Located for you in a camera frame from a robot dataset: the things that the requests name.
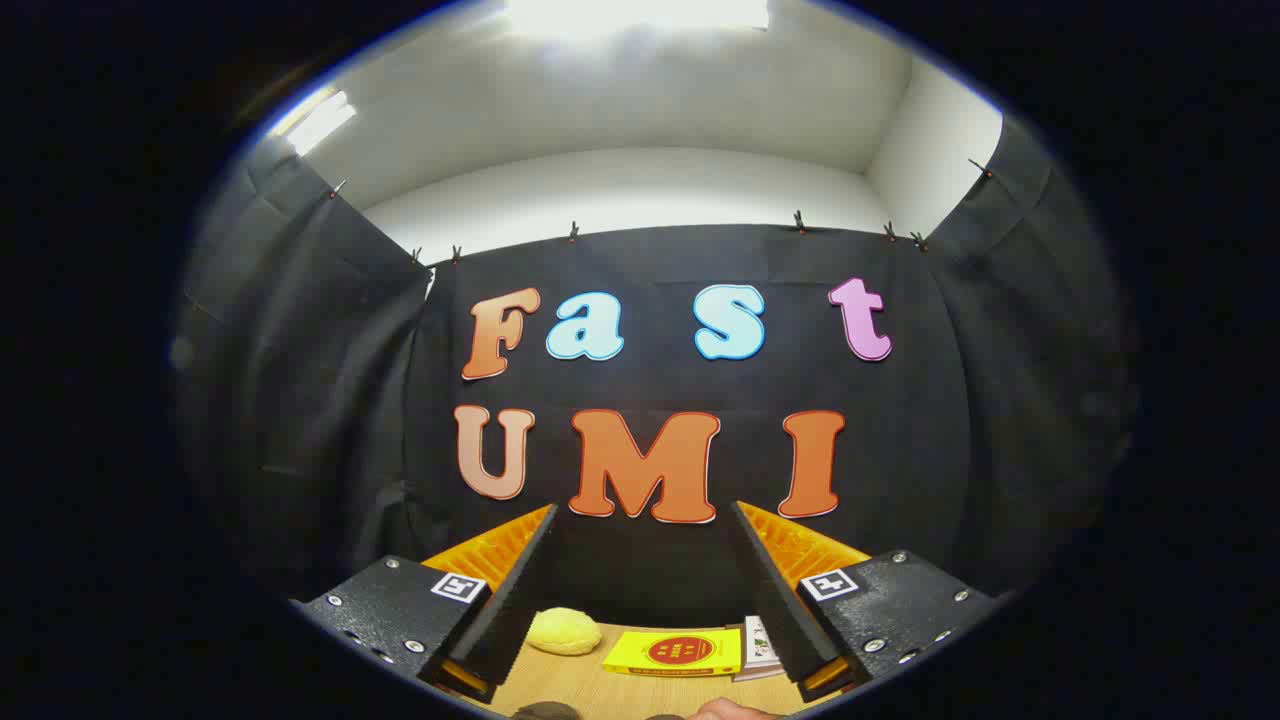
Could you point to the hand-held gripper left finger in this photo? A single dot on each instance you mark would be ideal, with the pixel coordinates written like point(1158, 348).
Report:
point(500, 620)

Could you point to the yellow bun plush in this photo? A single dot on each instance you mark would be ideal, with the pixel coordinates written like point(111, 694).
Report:
point(564, 632)

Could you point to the white book floral cover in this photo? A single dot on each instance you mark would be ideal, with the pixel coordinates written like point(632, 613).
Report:
point(757, 640)

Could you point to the ceiling light panel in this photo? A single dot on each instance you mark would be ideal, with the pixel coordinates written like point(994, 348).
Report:
point(640, 12)
point(318, 122)

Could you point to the yellow book red circle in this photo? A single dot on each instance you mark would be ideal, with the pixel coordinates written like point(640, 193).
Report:
point(680, 652)

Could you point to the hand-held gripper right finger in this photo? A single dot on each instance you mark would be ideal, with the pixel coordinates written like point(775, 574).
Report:
point(785, 620)

